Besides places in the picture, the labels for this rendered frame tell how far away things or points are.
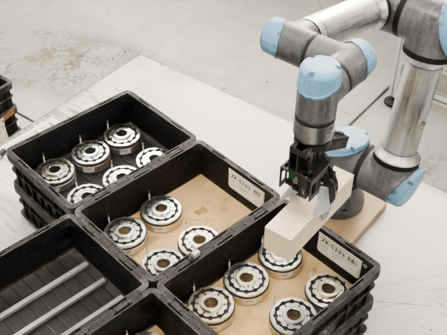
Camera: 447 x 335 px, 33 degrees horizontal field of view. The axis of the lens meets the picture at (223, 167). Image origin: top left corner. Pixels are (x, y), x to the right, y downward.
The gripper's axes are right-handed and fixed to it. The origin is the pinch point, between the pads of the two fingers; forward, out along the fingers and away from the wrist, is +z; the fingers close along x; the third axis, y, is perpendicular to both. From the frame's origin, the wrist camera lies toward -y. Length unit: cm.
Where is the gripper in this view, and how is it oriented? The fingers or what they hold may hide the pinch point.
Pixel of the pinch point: (310, 205)
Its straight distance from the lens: 156.8
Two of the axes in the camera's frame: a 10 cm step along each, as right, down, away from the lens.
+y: -6.1, 5.2, -6.0
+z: -0.1, 7.5, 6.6
